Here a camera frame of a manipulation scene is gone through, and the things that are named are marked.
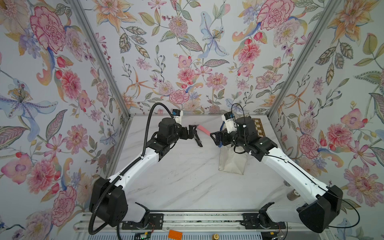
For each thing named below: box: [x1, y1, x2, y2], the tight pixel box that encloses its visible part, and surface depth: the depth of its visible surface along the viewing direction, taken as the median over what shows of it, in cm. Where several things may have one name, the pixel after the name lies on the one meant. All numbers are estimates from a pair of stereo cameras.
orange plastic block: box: [168, 229, 183, 240], surface depth 72 cm
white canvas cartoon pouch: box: [218, 144, 249, 175], surface depth 91 cm
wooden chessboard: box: [251, 118, 266, 138], surface depth 112 cm
